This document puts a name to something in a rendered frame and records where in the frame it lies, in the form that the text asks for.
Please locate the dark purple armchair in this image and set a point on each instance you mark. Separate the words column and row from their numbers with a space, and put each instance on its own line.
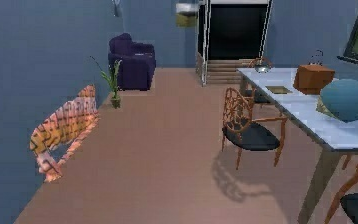
column 135, row 65

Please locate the green house plant in pot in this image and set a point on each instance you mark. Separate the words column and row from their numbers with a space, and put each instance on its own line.
column 114, row 83

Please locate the orange lattice chair black seat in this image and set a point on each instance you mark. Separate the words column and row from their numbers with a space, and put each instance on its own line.
column 257, row 96
column 353, row 203
column 250, row 133

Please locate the silver round bowl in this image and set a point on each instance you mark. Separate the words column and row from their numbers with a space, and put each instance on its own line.
column 262, row 68

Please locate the framed landscape picture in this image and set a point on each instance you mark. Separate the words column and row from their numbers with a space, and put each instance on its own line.
column 186, row 14

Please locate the flat olive green book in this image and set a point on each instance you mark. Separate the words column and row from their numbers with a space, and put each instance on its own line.
column 279, row 89

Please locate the white dining table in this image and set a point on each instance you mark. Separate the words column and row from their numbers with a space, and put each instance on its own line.
column 315, row 115

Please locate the brown box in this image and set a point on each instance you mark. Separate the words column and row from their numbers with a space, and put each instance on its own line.
column 313, row 79

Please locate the olive green cloth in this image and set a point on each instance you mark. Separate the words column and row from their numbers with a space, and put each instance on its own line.
column 323, row 108

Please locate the blue round ball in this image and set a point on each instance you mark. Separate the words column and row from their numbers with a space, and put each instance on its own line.
column 347, row 99

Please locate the grey wall lamp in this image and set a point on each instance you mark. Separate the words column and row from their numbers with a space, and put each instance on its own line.
column 116, row 8

